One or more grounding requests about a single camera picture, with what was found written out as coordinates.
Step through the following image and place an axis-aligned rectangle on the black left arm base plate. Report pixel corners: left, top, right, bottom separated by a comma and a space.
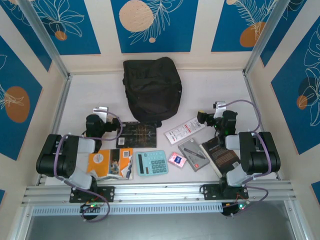
69, 185, 116, 204

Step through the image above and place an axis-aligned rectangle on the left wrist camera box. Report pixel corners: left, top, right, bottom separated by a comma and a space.
92, 106, 110, 118

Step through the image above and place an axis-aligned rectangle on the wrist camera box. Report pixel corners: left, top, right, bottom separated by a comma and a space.
92, 106, 110, 118
213, 100, 227, 111

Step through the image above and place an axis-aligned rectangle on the white stationery packet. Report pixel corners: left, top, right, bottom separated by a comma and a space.
164, 116, 206, 145

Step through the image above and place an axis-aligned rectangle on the grey pen box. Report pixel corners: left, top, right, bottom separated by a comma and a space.
177, 138, 210, 173

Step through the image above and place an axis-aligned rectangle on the teal desk calculator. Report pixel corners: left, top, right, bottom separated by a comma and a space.
136, 149, 169, 178

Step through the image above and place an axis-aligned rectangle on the aluminium frame post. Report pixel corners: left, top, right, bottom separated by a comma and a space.
242, 0, 293, 76
18, 0, 73, 81

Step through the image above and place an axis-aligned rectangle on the grey metal panel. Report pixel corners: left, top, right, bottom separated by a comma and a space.
23, 201, 301, 240

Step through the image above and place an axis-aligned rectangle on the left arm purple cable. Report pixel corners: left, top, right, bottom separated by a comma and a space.
53, 111, 124, 223

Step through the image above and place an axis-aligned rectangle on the aluminium side rail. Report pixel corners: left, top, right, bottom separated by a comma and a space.
242, 72, 282, 181
36, 73, 74, 186

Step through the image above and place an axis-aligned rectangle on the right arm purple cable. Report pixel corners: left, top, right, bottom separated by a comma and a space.
223, 99, 275, 219

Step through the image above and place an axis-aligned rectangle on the black book with gold print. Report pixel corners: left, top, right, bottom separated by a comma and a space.
115, 121, 158, 149

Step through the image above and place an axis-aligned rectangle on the small controller circuit board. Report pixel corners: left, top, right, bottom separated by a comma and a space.
79, 202, 104, 214
221, 201, 251, 218

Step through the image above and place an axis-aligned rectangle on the dark brown book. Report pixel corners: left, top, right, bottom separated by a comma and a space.
201, 136, 242, 180

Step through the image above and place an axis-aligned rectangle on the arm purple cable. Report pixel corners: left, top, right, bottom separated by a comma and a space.
53, 111, 124, 223
223, 99, 275, 219

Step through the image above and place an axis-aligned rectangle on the orange book with torn cover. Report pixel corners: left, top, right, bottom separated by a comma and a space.
86, 147, 135, 181

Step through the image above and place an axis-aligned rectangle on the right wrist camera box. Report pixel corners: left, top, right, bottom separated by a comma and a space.
213, 100, 227, 111

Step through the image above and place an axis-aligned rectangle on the small pink packet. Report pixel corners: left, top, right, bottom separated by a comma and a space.
169, 151, 187, 168

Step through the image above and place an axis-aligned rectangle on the slotted grey cable duct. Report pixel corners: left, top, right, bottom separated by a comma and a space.
31, 202, 224, 216

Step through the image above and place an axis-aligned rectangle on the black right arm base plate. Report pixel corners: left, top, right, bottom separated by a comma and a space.
200, 184, 250, 201

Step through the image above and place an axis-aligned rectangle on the black fabric backpack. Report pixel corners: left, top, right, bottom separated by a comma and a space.
121, 56, 183, 128

